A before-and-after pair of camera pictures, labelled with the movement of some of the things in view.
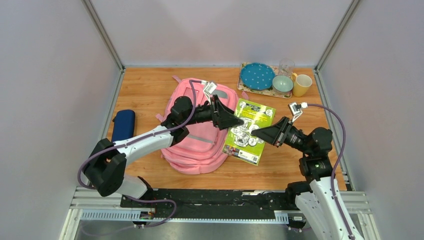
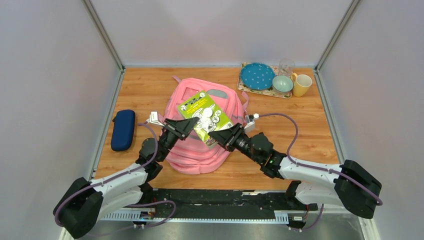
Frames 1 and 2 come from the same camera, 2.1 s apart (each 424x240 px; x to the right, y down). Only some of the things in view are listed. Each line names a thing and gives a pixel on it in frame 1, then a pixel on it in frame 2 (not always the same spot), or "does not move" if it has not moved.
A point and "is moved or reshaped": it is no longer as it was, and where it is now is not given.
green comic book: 240,142 is moved or reshaped
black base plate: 210,203 does not move
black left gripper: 226,118 → 182,128
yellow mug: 301,83 does not move
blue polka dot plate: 257,76 does not move
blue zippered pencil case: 124,124 does not move
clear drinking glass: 286,67 does not move
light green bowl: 282,84 does not move
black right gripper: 275,133 → 228,137
